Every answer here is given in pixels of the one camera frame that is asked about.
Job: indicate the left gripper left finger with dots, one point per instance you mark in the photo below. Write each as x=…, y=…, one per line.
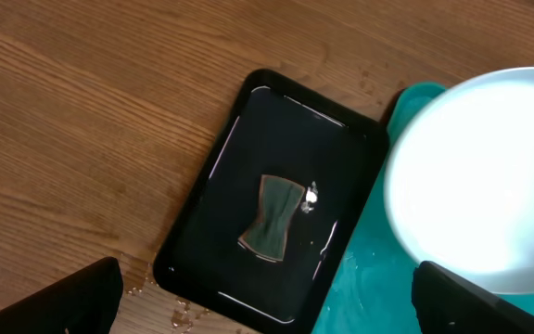
x=84, y=302

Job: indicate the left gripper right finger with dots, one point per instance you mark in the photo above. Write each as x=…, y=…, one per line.
x=447, y=303

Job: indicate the light blue plate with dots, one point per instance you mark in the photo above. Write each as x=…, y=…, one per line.
x=459, y=183

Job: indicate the green scrubbing sponge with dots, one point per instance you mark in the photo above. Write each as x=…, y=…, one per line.
x=278, y=200

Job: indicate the teal plastic tray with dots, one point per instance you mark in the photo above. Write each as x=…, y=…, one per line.
x=371, y=292

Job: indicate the black plastic tray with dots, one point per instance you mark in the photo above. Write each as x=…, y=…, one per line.
x=282, y=128

